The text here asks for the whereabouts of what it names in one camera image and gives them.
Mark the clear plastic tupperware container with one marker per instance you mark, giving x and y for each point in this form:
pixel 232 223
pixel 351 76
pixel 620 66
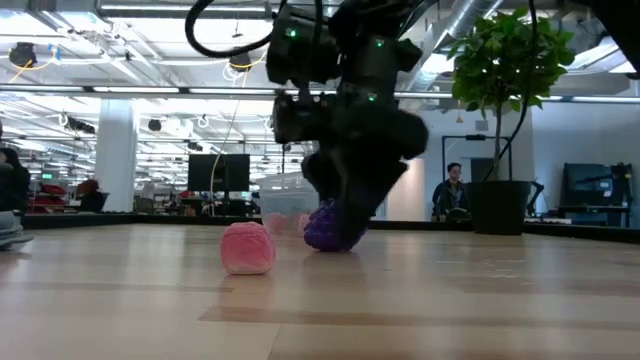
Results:
pixel 280 197

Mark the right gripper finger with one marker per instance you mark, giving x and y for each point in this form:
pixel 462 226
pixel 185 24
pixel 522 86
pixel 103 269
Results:
pixel 325 177
pixel 372 200

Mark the black background monitor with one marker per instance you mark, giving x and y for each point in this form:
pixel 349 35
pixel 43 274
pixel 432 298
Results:
pixel 205 172

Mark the white building column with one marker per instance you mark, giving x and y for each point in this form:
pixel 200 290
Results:
pixel 117 165

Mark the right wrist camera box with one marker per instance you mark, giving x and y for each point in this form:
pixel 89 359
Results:
pixel 300 120

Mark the dark display on stand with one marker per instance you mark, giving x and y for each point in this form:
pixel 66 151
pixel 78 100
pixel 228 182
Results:
pixel 595 190

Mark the silver ventilation duct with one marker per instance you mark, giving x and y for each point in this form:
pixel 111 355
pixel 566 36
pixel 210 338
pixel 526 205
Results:
pixel 450 30

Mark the purple toy grape bunch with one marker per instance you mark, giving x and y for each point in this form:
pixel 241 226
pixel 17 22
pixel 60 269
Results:
pixel 320 235

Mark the black metal gantry frame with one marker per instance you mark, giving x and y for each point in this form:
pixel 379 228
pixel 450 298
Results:
pixel 475 137

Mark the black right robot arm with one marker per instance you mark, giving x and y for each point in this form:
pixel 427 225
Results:
pixel 370 60

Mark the grey folded cloth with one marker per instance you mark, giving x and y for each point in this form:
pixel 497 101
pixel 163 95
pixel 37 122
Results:
pixel 10 230

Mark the person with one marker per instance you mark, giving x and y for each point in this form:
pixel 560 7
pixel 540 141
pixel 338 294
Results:
pixel 92 195
pixel 451 195
pixel 15 180

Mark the black aluminium table frame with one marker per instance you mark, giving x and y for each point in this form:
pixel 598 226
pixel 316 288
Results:
pixel 75 220

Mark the green plant in black pot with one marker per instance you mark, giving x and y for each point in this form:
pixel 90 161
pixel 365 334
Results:
pixel 497 207

